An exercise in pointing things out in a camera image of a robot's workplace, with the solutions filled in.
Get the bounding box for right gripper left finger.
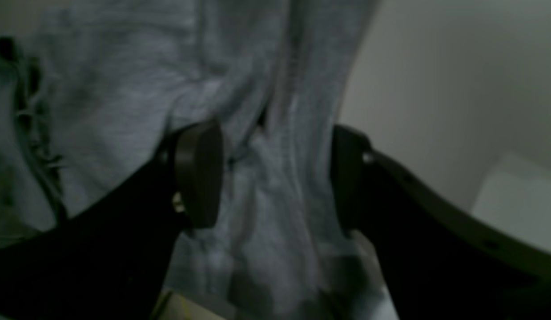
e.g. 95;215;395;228
0;120;224;320

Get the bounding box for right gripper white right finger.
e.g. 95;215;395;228
331;125;551;320

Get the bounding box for grey T-shirt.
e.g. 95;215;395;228
0;0;384;320

